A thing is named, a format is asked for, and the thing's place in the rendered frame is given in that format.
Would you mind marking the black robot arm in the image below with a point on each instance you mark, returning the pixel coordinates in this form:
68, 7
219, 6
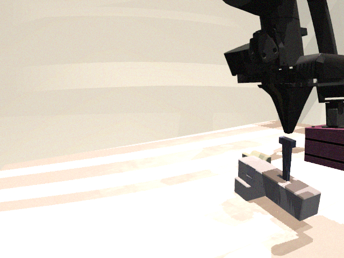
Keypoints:
262, 50

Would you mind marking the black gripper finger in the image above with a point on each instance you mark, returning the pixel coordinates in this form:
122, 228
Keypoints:
277, 99
294, 96

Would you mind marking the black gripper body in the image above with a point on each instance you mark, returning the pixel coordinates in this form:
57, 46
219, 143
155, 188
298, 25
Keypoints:
305, 67

